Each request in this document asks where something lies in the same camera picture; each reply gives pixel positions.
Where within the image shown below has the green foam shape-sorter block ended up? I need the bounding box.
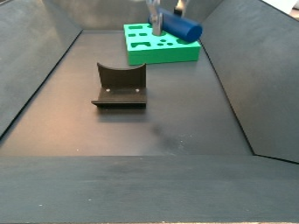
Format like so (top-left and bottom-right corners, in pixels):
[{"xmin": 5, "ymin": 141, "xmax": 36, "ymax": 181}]
[{"xmin": 124, "ymin": 23, "xmax": 202, "ymax": 65}]

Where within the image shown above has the black curved fixture stand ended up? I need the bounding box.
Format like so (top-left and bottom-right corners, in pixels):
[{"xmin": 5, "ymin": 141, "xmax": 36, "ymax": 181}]
[{"xmin": 91, "ymin": 63, "xmax": 147, "ymax": 107}]

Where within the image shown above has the blue oval cylinder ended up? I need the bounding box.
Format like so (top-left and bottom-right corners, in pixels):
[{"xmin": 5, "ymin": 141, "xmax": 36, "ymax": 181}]
[{"xmin": 159, "ymin": 8, "xmax": 203, "ymax": 43}]

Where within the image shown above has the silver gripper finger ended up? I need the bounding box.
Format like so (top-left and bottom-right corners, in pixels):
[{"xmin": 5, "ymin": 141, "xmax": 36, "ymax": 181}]
[
  {"xmin": 145, "ymin": 0, "xmax": 163, "ymax": 36},
  {"xmin": 173, "ymin": 0, "xmax": 191, "ymax": 17}
]

